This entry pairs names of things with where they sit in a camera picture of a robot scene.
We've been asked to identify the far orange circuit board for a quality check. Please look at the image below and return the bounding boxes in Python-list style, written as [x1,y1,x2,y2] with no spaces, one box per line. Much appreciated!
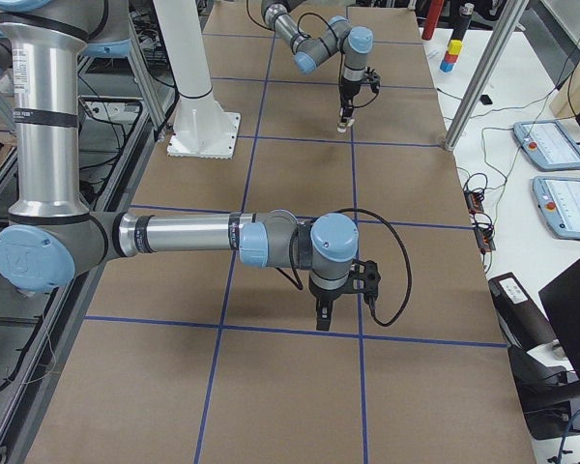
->
[463,189,484,215]

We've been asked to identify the orange circuit board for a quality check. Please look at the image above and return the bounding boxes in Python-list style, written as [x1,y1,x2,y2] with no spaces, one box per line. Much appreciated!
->
[463,189,484,215]
[473,227,496,254]

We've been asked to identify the black cylinder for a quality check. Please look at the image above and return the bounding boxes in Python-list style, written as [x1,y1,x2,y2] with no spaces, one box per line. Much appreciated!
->
[450,3,474,41]

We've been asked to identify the far teach pendant tablet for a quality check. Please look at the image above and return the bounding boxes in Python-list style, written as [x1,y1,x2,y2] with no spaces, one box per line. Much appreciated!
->
[513,120,580,171]

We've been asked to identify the black monitor stand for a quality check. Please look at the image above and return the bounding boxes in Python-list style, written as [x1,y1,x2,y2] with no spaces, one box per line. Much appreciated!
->
[507,346,580,441]

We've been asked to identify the near orange circuit board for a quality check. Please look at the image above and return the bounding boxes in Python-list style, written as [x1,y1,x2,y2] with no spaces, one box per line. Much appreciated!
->
[473,227,496,254]

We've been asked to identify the red block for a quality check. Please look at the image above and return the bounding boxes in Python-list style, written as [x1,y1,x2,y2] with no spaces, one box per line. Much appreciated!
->
[443,52,458,64]

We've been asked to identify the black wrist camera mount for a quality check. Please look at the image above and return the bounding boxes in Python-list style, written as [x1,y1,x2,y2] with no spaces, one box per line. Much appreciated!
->
[349,259,381,302]
[362,68,381,95]

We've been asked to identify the yellow block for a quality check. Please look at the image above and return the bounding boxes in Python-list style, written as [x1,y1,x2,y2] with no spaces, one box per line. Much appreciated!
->
[447,40,463,56]

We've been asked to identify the white PPR ball valve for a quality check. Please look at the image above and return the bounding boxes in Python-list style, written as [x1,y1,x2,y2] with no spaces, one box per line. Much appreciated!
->
[336,117,355,133]

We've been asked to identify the blue block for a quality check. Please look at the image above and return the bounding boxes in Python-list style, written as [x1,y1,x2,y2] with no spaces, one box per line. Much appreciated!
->
[439,61,454,73]

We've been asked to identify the teach pendant tablet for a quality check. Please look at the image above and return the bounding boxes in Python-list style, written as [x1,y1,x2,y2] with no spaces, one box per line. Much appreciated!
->
[513,120,580,171]
[532,176,580,241]

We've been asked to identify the aluminium frame post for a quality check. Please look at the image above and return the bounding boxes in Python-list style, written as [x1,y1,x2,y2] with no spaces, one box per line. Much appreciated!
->
[443,0,530,152]

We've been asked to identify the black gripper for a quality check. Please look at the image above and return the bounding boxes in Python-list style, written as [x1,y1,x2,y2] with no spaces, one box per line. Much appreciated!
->
[309,282,357,332]
[339,79,362,124]

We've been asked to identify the white camera mast with base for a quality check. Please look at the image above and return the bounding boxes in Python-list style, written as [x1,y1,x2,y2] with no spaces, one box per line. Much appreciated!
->
[154,0,241,159]

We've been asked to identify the near teach pendant tablet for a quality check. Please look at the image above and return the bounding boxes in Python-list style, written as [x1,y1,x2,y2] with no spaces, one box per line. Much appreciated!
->
[532,176,580,241]

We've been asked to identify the black camera cable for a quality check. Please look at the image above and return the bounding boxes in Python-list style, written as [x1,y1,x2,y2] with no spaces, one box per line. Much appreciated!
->
[297,12,384,110]
[335,207,413,327]

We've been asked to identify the black monitor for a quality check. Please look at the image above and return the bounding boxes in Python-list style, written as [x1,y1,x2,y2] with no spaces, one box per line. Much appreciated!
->
[539,258,580,377]

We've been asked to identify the red cylinder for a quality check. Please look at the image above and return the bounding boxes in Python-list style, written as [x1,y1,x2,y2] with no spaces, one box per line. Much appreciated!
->
[421,0,445,41]

